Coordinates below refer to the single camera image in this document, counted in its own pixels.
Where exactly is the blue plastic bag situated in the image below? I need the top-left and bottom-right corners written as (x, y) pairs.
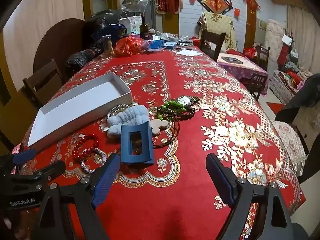
top-left (107, 23), bottom-right (127, 38)

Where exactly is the red bead bracelet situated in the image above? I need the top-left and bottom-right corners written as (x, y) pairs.
top-left (73, 133), bottom-right (100, 160)

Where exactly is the large black plastic bag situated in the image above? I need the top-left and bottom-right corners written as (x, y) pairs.
top-left (86, 9), bottom-right (128, 50)

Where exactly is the round wooden tabletop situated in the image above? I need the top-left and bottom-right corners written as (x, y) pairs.
top-left (33, 18), bottom-right (87, 80)

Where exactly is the red floral tablecloth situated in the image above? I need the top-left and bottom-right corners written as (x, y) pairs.
top-left (12, 45), bottom-right (307, 240)

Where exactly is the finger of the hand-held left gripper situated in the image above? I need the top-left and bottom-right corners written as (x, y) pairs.
top-left (12, 149), bottom-right (37, 165)
top-left (10, 160), bottom-right (67, 180)

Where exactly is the beige floral cloth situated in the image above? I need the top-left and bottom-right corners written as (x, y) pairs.
top-left (197, 11), bottom-right (238, 52)

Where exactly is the red knot door decoration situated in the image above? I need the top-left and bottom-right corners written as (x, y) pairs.
top-left (245, 0), bottom-right (260, 12)

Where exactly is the white paper gift bag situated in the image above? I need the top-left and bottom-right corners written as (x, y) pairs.
top-left (118, 8), bottom-right (142, 35)

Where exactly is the small table purple cloth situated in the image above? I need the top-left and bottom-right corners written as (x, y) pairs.
top-left (216, 52), bottom-right (269, 95)

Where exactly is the silver braided hair tie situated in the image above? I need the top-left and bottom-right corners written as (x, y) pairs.
top-left (80, 154), bottom-right (108, 173)

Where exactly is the white pendant cord necklace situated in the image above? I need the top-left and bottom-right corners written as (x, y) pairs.
top-left (149, 115), bottom-right (181, 148)

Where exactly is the blue tissue box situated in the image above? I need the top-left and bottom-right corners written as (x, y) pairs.
top-left (149, 36), bottom-right (165, 50)

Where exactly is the small black plastic bag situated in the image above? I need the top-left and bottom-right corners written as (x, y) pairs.
top-left (66, 47), bottom-right (104, 74)

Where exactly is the white cardboard box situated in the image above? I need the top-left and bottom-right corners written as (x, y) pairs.
top-left (27, 72), bottom-right (133, 153)

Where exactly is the clear spiral hair tie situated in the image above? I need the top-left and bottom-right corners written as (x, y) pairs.
top-left (107, 104), bottom-right (129, 120)

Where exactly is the light blue fluffy scrunchie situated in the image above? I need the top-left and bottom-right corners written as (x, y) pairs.
top-left (106, 105), bottom-right (150, 138)

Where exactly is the metal basin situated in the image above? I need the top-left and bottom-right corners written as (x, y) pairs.
top-left (122, 0), bottom-right (150, 8)

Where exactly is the diamond framed wall picture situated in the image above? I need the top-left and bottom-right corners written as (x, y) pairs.
top-left (197, 0), bottom-right (233, 14)

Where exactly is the dark wooden chair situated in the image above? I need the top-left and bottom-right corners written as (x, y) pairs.
top-left (199, 29), bottom-right (226, 62)

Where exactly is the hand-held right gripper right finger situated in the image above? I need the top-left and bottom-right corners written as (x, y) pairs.
top-left (205, 152), bottom-right (298, 240)

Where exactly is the dark brown bead bracelet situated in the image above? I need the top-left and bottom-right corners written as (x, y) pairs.
top-left (156, 105), bottom-right (195, 121)

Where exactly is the grey refrigerator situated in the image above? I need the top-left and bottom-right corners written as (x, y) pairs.
top-left (142, 0), bottom-right (163, 34)

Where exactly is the red plastic bag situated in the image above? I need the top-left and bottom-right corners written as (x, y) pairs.
top-left (114, 35), bottom-right (145, 57)

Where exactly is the glass jar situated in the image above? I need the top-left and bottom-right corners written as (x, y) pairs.
top-left (101, 34), bottom-right (115, 55)

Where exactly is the brown wooden chair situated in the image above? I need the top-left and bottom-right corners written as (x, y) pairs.
top-left (22, 59), bottom-right (64, 107)

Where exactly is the white paper sheet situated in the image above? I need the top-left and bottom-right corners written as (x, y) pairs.
top-left (175, 49), bottom-right (204, 57)

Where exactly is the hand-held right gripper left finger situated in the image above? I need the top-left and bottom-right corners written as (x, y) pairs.
top-left (31, 153), bottom-right (121, 240)

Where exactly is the blue hair claw clip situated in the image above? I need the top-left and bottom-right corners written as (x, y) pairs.
top-left (121, 120), bottom-right (155, 167)

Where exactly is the metal wristwatch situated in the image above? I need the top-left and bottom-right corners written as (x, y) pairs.
top-left (176, 95), bottom-right (200, 105)

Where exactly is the green bead bracelet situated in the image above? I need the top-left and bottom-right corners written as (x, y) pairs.
top-left (157, 100), bottom-right (187, 120)

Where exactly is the dark wine bottle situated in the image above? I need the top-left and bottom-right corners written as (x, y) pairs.
top-left (139, 12), bottom-right (150, 39)

